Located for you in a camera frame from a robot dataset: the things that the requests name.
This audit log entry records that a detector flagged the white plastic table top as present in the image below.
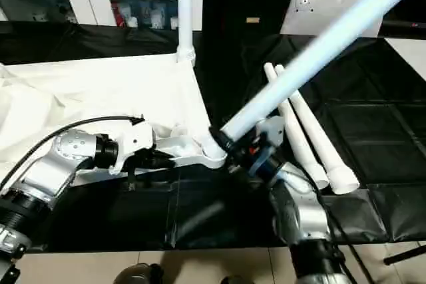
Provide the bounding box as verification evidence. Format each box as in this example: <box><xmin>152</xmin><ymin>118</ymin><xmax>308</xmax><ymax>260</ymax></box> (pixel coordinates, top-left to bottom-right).
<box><xmin>0</xmin><ymin>55</ymin><xmax>228</xmax><ymax>188</ymax></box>

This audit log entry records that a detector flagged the white plastic table leg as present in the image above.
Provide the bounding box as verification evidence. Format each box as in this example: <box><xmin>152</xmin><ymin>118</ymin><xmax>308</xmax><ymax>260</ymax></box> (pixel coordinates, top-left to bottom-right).
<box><xmin>263</xmin><ymin>63</ymin><xmax>331</xmax><ymax>191</ymax></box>
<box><xmin>274</xmin><ymin>65</ymin><xmax>361</xmax><ymax>196</ymax></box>
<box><xmin>176</xmin><ymin>0</ymin><xmax>196</xmax><ymax>67</ymax></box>
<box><xmin>208</xmin><ymin>0</ymin><xmax>426</xmax><ymax>156</ymax></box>

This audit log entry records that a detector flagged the grey left robot foot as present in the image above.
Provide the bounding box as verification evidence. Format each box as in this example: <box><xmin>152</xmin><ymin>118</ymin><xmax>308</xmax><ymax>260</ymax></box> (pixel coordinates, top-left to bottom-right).
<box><xmin>112</xmin><ymin>264</ymin><xmax>165</xmax><ymax>284</ymax></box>

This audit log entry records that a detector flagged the grey robot foot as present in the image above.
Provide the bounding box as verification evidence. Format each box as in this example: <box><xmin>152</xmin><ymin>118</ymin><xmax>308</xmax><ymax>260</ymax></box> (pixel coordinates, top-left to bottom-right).
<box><xmin>112</xmin><ymin>264</ymin><xmax>165</xmax><ymax>284</ymax></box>
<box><xmin>218</xmin><ymin>275</ymin><xmax>255</xmax><ymax>284</ymax></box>

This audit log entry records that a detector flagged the grey right robot foot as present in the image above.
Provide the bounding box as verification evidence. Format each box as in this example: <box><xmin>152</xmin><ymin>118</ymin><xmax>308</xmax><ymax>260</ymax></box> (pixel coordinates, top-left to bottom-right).
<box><xmin>218</xmin><ymin>275</ymin><xmax>255</xmax><ymax>284</ymax></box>

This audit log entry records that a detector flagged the black work mat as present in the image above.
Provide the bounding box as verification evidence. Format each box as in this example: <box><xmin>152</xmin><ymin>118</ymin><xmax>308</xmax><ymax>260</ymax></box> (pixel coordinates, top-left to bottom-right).
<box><xmin>0</xmin><ymin>21</ymin><xmax>426</xmax><ymax>253</ymax></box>

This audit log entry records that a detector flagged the white plastic bag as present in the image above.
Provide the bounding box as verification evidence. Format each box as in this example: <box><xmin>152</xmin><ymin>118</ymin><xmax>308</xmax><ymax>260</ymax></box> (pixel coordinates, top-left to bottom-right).
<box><xmin>280</xmin><ymin>0</ymin><xmax>387</xmax><ymax>38</ymax></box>

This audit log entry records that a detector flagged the black floor stand bar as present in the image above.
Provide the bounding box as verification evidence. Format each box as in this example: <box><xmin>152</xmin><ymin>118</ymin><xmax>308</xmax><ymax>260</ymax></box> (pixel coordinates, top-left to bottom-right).
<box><xmin>383</xmin><ymin>244</ymin><xmax>426</xmax><ymax>265</ymax></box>

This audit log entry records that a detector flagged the flat white board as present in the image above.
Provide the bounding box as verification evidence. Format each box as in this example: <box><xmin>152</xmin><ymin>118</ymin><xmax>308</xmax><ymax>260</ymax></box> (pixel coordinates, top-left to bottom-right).
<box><xmin>386</xmin><ymin>37</ymin><xmax>426</xmax><ymax>80</ymax></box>

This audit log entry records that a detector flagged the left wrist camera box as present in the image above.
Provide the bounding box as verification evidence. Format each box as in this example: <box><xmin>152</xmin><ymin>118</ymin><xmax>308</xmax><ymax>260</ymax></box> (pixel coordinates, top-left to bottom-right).
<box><xmin>110</xmin><ymin>119</ymin><xmax>158</xmax><ymax>176</ymax></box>

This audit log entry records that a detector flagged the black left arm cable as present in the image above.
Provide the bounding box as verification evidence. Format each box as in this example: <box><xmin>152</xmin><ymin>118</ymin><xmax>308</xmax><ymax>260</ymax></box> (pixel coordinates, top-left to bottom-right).
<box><xmin>0</xmin><ymin>116</ymin><xmax>144</xmax><ymax>193</ymax></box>

